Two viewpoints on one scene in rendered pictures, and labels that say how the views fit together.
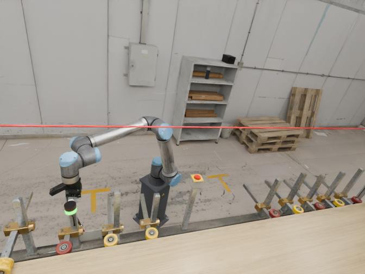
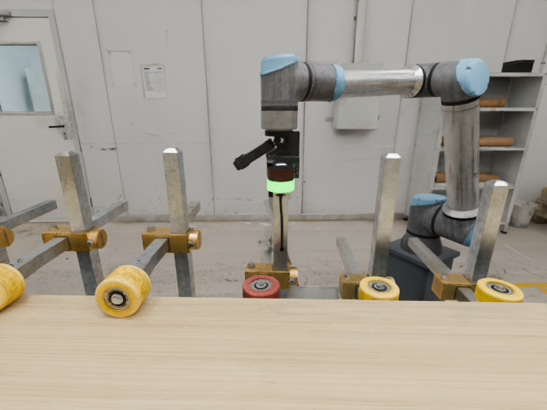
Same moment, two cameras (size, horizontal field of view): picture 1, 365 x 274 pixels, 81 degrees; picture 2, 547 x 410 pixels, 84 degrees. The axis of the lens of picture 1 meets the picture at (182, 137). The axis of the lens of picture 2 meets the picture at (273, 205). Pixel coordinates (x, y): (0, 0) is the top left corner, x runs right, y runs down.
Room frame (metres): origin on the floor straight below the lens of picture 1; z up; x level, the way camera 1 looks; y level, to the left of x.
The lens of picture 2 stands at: (0.19, 0.28, 1.27)
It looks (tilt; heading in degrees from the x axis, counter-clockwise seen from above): 18 degrees down; 25
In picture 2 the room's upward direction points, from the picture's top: straight up
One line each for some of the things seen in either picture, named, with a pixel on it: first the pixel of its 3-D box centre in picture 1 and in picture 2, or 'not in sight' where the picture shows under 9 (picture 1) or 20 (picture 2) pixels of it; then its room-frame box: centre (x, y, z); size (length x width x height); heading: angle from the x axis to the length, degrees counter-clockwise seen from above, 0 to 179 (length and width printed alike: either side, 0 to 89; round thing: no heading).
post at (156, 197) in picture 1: (153, 218); (475, 272); (1.02, 0.09, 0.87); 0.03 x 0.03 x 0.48; 23
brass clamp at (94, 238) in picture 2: not in sight; (76, 238); (0.62, 1.03, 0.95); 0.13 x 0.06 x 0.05; 113
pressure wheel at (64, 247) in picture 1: (64, 252); (261, 305); (0.69, 0.53, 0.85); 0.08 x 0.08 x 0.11
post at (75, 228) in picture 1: (74, 225); (280, 256); (0.83, 0.55, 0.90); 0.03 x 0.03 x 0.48; 23
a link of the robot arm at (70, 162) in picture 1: (69, 164); (280, 83); (0.90, 0.58, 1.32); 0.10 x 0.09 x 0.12; 143
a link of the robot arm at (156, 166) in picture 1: (159, 166); (427, 213); (1.71, 0.17, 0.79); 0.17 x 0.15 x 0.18; 53
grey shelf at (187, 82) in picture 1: (201, 103); (466, 156); (3.84, -0.23, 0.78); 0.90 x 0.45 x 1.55; 116
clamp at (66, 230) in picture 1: (70, 232); (271, 276); (0.82, 0.57, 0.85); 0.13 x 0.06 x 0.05; 113
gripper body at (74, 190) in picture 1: (73, 187); (282, 154); (0.90, 0.58, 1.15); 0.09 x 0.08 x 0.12; 113
